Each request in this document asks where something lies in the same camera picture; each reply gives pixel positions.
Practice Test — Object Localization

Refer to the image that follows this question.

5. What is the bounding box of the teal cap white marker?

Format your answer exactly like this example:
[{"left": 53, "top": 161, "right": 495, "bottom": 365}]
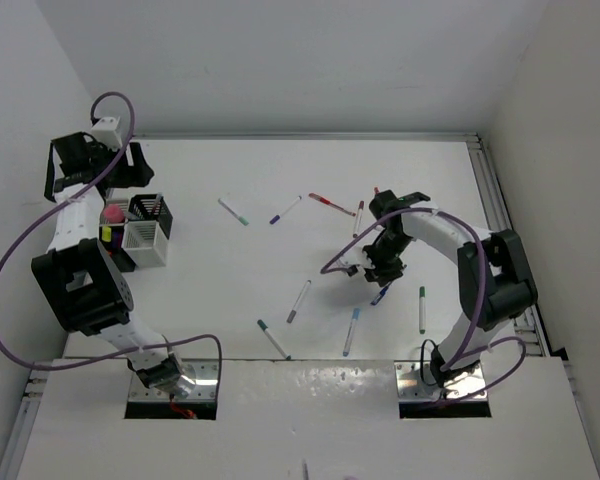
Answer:
[{"left": 257, "top": 319, "right": 291, "bottom": 360}]

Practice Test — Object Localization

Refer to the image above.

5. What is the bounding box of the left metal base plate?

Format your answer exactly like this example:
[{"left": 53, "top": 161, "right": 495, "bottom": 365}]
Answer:
[{"left": 128, "top": 360, "right": 219, "bottom": 403}]

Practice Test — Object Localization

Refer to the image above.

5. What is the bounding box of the red gel pen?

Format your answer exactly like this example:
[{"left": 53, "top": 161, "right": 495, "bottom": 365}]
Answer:
[{"left": 308, "top": 192, "right": 356, "bottom": 218}]

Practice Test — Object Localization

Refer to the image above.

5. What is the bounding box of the mint cap white marker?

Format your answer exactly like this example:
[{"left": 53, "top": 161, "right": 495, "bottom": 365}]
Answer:
[{"left": 218, "top": 198, "right": 249, "bottom": 226}]

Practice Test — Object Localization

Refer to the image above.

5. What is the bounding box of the purple cap white marker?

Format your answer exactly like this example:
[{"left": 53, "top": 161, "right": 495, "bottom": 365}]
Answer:
[{"left": 269, "top": 195, "right": 302, "bottom": 225}]

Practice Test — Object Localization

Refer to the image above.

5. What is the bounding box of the dark red cap marker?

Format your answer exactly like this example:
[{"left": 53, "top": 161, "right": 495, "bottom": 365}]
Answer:
[{"left": 352, "top": 200, "right": 365, "bottom": 238}]

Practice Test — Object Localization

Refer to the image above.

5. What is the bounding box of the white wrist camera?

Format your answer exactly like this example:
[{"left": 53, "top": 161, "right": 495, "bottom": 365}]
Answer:
[
  {"left": 338, "top": 252, "right": 369, "bottom": 277},
  {"left": 90, "top": 117, "right": 122, "bottom": 151}
]

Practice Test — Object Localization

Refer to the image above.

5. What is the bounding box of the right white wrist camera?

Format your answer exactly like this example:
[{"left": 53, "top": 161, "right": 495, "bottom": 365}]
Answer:
[{"left": 338, "top": 252, "right": 369, "bottom": 277}]

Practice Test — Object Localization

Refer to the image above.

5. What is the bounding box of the grey tip white marker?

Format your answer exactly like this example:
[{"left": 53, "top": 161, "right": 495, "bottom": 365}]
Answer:
[{"left": 286, "top": 280, "right": 312, "bottom": 324}]

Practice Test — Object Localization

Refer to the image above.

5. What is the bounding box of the dark blue pen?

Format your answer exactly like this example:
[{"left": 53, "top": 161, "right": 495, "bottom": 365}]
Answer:
[{"left": 370, "top": 283, "right": 391, "bottom": 306}]

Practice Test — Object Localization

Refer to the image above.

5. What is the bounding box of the black and white pen organizer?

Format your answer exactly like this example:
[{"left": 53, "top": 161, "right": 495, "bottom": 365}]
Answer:
[{"left": 99, "top": 193, "right": 173, "bottom": 273}]

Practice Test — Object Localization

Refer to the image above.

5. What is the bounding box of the light blue cap marker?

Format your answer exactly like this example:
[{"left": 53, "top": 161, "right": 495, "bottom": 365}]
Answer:
[{"left": 342, "top": 308, "right": 361, "bottom": 357}]

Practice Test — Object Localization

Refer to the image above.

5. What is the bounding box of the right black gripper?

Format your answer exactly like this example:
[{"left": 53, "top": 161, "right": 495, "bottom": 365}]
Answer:
[{"left": 356, "top": 232, "right": 414, "bottom": 286}]

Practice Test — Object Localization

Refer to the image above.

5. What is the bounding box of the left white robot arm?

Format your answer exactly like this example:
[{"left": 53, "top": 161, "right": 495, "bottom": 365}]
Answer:
[{"left": 31, "top": 132, "right": 186, "bottom": 397}]

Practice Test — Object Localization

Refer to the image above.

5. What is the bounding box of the purple cap black highlighter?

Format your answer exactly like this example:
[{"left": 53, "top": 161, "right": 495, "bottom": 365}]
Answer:
[{"left": 111, "top": 230, "right": 123, "bottom": 250}]

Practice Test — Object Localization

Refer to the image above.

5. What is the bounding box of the pink glitter bottle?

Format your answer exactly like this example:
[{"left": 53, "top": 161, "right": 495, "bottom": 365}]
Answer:
[{"left": 102, "top": 204, "right": 125, "bottom": 224}]

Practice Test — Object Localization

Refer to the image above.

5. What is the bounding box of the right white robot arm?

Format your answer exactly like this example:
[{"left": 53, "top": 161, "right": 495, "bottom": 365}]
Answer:
[{"left": 362, "top": 190, "right": 538, "bottom": 387}]

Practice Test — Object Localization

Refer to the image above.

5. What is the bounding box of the yellow cap black highlighter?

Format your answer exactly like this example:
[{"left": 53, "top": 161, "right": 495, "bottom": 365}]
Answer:
[{"left": 101, "top": 226, "right": 112, "bottom": 242}]

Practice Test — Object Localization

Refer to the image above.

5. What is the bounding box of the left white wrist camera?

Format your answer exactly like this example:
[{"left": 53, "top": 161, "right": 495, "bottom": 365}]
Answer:
[{"left": 90, "top": 117, "right": 122, "bottom": 151}]

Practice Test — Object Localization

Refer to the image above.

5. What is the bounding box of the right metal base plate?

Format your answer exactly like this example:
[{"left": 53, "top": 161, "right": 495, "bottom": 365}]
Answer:
[{"left": 394, "top": 360, "right": 487, "bottom": 404}]

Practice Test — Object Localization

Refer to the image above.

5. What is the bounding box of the metal base plate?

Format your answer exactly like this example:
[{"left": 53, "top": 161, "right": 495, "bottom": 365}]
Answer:
[
  {"left": 128, "top": 360, "right": 219, "bottom": 403},
  {"left": 394, "top": 360, "right": 487, "bottom": 404}
]

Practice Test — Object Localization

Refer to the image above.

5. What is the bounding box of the crimson clear pen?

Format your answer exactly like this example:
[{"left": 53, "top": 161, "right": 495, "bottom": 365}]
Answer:
[{"left": 150, "top": 192, "right": 163, "bottom": 216}]

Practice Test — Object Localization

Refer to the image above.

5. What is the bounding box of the green cap white marker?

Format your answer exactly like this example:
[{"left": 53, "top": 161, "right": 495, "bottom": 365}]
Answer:
[{"left": 418, "top": 285, "right": 427, "bottom": 335}]

